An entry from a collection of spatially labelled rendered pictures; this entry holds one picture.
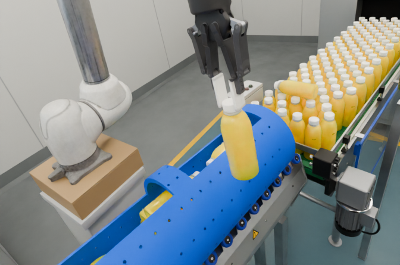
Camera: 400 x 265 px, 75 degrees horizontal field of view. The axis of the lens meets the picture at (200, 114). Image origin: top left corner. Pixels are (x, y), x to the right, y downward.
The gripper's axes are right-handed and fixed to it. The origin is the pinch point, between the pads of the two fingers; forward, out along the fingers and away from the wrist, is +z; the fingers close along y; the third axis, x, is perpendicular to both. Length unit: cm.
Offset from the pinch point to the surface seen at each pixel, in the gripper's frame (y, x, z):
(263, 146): -7.7, 18.5, 29.0
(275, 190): -10, 25, 55
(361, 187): 12, 50, 64
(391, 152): 16, 77, 65
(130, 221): -33, -21, 39
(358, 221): 11, 50, 84
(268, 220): -9, 16, 61
